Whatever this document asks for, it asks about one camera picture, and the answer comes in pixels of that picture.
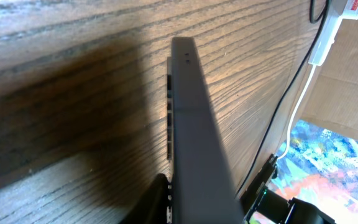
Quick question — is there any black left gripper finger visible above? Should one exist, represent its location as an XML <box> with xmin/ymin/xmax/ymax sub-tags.
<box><xmin>119</xmin><ymin>174</ymin><xmax>170</xmax><ymax>224</ymax></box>

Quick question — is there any blue Samsung Galaxy smartphone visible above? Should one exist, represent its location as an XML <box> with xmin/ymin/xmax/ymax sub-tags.
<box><xmin>168</xmin><ymin>37</ymin><xmax>243</xmax><ymax>223</ymax></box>

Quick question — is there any black USB charging cable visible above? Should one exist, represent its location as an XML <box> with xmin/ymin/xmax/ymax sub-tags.
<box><xmin>236</xmin><ymin>0</ymin><xmax>332</xmax><ymax>197</ymax></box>

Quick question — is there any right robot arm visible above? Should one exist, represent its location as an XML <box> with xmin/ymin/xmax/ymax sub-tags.
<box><xmin>240</xmin><ymin>186</ymin><xmax>336</xmax><ymax>224</ymax></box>

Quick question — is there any colourful painted backdrop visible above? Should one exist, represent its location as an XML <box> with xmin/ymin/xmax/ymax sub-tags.
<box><xmin>268</xmin><ymin>120</ymin><xmax>358</xmax><ymax>223</ymax></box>

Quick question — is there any white power strip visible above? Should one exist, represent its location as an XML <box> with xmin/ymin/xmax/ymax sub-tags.
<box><xmin>308</xmin><ymin>1</ymin><xmax>343</xmax><ymax>66</ymax></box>

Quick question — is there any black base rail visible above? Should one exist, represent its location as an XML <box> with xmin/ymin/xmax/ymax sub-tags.
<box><xmin>239</xmin><ymin>154</ymin><xmax>277</xmax><ymax>217</ymax></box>

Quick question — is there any white power strip cord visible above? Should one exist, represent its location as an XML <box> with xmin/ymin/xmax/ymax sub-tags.
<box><xmin>277</xmin><ymin>64</ymin><xmax>318</xmax><ymax>161</ymax></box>

